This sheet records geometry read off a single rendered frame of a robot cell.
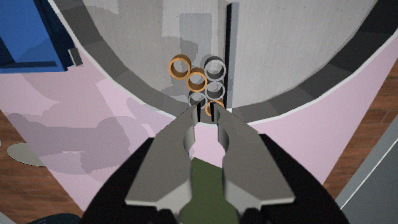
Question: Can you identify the steel bushing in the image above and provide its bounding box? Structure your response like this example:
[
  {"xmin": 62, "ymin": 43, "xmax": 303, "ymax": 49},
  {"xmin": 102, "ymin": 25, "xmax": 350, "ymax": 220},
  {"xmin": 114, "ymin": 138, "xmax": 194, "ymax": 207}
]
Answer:
[
  {"xmin": 188, "ymin": 89, "xmax": 208, "ymax": 109},
  {"xmin": 205, "ymin": 79, "xmax": 225, "ymax": 101},
  {"xmin": 204, "ymin": 56, "xmax": 226, "ymax": 82}
]

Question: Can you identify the bronze bushing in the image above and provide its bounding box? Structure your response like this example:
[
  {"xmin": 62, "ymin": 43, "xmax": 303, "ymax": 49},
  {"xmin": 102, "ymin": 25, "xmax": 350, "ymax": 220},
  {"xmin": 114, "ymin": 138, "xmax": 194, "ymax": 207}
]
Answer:
[
  {"xmin": 168, "ymin": 54, "xmax": 192, "ymax": 80},
  {"xmin": 186, "ymin": 67, "xmax": 207, "ymax": 92},
  {"xmin": 205, "ymin": 98, "xmax": 224, "ymax": 116}
]

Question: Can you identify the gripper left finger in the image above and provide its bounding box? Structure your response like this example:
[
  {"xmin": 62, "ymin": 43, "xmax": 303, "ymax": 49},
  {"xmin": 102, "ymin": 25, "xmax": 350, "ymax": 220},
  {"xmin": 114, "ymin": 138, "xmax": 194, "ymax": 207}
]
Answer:
[{"xmin": 78, "ymin": 102, "xmax": 201, "ymax": 224}]

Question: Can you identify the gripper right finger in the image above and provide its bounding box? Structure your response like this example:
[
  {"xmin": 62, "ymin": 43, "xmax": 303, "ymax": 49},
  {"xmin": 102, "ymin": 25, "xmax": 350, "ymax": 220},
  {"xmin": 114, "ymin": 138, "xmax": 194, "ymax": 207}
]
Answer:
[{"xmin": 210, "ymin": 101, "xmax": 350, "ymax": 224}]

